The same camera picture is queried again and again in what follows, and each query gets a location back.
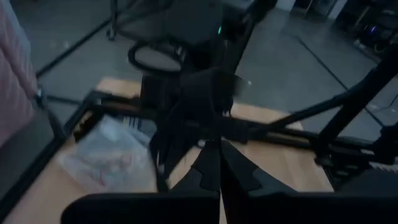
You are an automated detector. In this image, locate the dark workstation equipment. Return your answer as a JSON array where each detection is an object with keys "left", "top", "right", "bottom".
[{"left": 335, "top": 0, "right": 398, "bottom": 57}]

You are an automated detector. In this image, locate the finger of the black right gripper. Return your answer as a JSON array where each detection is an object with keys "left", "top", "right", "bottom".
[
  {"left": 163, "top": 118, "right": 200, "bottom": 180},
  {"left": 150, "top": 130, "right": 169, "bottom": 192}
]

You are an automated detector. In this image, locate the pink chevron cloth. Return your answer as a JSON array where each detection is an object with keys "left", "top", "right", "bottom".
[{"left": 0, "top": 0, "right": 40, "bottom": 147}]

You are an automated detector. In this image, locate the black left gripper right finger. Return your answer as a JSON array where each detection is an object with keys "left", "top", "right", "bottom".
[{"left": 220, "top": 140, "right": 398, "bottom": 224}]

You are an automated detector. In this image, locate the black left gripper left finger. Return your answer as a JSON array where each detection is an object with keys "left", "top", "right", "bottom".
[{"left": 60, "top": 141, "right": 221, "bottom": 224}]

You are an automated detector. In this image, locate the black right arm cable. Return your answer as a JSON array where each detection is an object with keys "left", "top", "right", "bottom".
[{"left": 127, "top": 42, "right": 187, "bottom": 74}]

